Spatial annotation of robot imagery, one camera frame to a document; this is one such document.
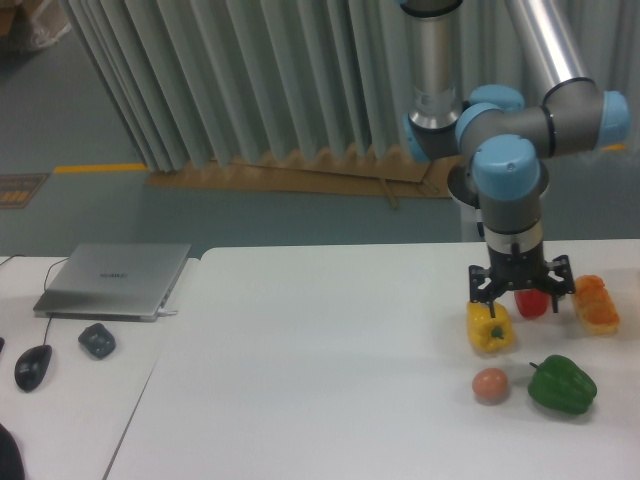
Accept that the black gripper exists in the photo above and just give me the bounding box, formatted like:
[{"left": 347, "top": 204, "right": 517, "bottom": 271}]
[{"left": 468, "top": 244, "right": 573, "bottom": 318}]

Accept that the yellow bell pepper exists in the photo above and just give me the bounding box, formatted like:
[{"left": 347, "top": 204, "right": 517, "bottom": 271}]
[{"left": 466, "top": 302, "right": 515, "bottom": 353}]

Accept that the black computer mouse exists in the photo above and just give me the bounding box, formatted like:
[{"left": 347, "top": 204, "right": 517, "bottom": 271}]
[{"left": 14, "top": 344, "right": 52, "bottom": 393}]

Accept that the black sleeved forearm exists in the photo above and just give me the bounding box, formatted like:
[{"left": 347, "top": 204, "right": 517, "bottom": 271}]
[{"left": 0, "top": 426, "right": 25, "bottom": 480}]

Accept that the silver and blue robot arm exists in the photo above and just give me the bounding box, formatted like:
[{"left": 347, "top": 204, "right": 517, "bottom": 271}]
[{"left": 400, "top": 1, "right": 631, "bottom": 306}]

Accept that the red bell pepper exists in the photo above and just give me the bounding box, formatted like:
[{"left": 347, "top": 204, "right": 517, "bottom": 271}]
[{"left": 514, "top": 289, "right": 550, "bottom": 319}]

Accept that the green bell pepper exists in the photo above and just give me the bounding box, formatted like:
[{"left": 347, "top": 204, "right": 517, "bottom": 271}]
[{"left": 527, "top": 354, "right": 598, "bottom": 415}]

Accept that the orange bread loaf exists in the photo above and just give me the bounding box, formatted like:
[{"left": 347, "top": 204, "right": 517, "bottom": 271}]
[{"left": 571, "top": 275, "right": 620, "bottom": 335}]

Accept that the brown egg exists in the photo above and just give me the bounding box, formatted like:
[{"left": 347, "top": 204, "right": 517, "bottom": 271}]
[{"left": 472, "top": 368, "right": 509, "bottom": 401}]

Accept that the brown cardboard sheet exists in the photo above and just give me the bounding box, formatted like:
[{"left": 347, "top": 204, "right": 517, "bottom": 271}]
[{"left": 146, "top": 146, "right": 461, "bottom": 209}]

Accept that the pale green folding curtain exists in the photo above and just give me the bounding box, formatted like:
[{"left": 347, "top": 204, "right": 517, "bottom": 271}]
[{"left": 59, "top": 0, "right": 640, "bottom": 174}]

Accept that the silver closed laptop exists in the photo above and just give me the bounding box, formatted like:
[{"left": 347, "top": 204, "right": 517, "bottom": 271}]
[{"left": 33, "top": 243, "right": 191, "bottom": 321}]

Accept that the black small controller device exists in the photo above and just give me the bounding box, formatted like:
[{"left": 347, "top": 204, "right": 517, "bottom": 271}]
[{"left": 78, "top": 323, "right": 117, "bottom": 360}]

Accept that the black mouse cable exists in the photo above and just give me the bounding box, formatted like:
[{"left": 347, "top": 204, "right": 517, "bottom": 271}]
[{"left": 0, "top": 254, "right": 69, "bottom": 347}]

